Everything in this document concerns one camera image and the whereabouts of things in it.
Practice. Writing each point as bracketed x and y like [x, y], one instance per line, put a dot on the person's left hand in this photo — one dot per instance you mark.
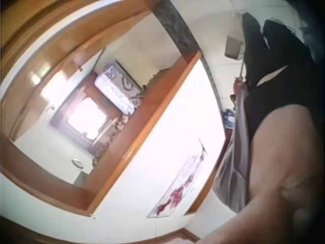
[239, 86]

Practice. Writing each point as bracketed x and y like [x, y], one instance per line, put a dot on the person's left fingers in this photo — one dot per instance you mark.
[237, 84]

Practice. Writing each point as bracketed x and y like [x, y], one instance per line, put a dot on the thin metal rod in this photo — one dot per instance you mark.
[242, 69]

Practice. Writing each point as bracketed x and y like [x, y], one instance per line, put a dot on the blue and white item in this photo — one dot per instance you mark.
[229, 119]

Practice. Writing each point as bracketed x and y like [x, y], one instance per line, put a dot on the person's legs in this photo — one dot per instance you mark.
[254, 50]

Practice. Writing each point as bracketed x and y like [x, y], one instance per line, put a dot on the grey dustpan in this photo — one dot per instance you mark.
[232, 47]

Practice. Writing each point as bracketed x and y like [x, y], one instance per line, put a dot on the grey cloth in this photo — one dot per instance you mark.
[234, 157]

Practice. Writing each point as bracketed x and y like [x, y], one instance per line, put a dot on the dark granite threshold strip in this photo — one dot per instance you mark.
[177, 25]

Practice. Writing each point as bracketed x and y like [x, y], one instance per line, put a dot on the bed with purple patterned cover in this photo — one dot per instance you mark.
[118, 87]

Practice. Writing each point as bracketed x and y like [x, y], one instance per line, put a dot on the wooden framed window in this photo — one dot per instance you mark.
[85, 119]

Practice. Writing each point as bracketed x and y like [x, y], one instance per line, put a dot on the wooden skirting trim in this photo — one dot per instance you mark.
[189, 235]

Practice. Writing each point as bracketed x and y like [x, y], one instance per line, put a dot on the wooden door frame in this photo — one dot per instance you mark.
[152, 101]

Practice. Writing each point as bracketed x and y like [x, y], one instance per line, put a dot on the wall hanging with red flowers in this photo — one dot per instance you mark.
[177, 188]

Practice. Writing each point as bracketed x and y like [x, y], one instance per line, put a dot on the round white wall fitting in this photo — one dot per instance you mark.
[77, 163]

